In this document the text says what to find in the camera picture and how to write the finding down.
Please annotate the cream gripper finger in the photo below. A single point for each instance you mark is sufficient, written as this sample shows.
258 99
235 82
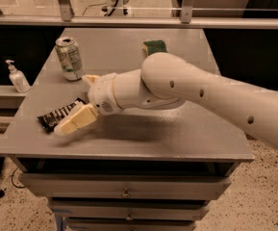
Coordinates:
90 79
80 116

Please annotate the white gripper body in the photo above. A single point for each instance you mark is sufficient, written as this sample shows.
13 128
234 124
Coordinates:
101 92

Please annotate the black rxbar chocolate wrapper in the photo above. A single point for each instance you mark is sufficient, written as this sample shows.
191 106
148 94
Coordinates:
52 119

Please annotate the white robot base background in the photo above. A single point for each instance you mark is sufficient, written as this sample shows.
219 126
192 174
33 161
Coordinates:
115 7

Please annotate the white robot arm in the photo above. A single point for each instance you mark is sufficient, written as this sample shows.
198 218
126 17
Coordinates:
166 81

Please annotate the white green soda can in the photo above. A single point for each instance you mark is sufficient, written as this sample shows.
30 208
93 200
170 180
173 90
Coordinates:
67 50

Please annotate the green yellow sponge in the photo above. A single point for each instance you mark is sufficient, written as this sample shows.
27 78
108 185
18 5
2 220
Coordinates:
154 46

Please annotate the white pump sanitizer bottle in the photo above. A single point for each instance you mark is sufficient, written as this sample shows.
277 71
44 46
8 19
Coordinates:
17 78

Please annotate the grey drawer cabinet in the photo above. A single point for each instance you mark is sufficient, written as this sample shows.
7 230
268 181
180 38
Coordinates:
186 141

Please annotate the top grey drawer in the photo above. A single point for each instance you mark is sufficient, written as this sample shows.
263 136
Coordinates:
125 187

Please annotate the grey drawer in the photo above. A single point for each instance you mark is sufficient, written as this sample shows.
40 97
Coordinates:
125 187
83 224
129 210

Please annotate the middle grey drawer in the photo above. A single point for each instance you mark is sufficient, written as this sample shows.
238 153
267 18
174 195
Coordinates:
129 210

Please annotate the bottom grey drawer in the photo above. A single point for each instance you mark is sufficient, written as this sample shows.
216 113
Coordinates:
83 224

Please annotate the metal window rail frame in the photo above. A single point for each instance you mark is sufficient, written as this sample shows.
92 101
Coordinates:
220 14

